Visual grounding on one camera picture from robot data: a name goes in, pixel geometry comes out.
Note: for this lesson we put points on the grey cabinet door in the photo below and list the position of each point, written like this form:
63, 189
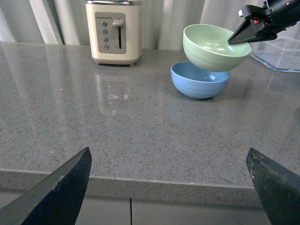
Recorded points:
93, 210

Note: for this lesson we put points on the cream toaster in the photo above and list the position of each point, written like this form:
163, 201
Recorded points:
115, 31

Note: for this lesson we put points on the green bowl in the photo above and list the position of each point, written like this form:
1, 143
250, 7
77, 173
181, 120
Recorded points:
206, 46

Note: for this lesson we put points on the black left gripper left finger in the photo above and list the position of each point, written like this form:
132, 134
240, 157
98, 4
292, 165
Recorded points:
69, 181

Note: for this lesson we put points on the blue bowl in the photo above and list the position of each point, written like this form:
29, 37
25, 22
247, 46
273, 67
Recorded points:
195, 82

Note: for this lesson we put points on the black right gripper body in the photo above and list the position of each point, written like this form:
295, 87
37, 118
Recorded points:
281, 14

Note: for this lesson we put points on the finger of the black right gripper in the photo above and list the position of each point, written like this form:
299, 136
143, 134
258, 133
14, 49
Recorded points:
253, 30

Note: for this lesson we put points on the grey drawer front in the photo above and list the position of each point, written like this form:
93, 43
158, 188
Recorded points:
181, 213

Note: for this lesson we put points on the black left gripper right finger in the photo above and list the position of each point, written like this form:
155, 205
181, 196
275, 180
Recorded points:
277, 187

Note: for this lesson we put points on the clear plastic container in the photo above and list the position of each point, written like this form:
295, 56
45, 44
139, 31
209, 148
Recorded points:
281, 54

